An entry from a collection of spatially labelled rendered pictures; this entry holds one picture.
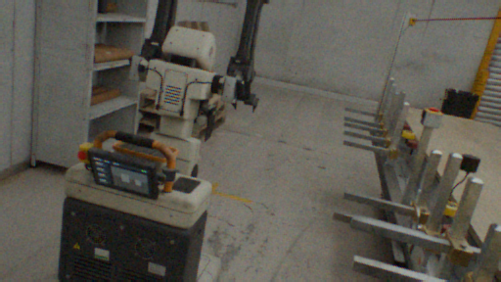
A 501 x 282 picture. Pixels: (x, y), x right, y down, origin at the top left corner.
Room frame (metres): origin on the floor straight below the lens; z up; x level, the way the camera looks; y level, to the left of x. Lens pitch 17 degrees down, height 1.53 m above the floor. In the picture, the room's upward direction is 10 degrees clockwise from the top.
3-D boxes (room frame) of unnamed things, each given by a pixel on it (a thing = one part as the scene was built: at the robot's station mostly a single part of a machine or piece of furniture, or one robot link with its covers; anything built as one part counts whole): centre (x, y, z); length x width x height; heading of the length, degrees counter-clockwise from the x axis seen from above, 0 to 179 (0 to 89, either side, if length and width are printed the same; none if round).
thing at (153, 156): (1.66, 0.38, 0.87); 0.23 x 0.15 x 0.11; 79
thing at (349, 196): (1.74, -0.68, 0.84); 0.43 x 0.03 x 0.04; 80
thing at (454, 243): (1.25, -0.69, 0.95); 0.14 x 0.06 x 0.05; 170
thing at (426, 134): (2.02, -0.82, 0.93); 0.05 x 0.05 x 0.45; 80
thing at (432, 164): (1.76, -0.78, 0.87); 0.04 x 0.04 x 0.48; 80
